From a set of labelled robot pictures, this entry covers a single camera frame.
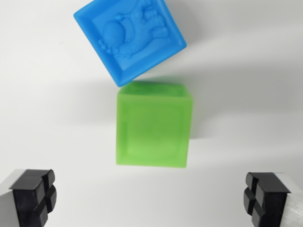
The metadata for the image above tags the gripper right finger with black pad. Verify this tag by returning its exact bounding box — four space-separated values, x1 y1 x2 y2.
242 172 303 227

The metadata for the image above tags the green rubber toy cube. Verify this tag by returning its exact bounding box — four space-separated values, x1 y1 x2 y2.
115 80 195 169

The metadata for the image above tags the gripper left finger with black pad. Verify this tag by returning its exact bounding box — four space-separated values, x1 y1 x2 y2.
0 168 58 227

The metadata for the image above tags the blue rubber toy cube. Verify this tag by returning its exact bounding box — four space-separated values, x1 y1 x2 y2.
73 0 187 89

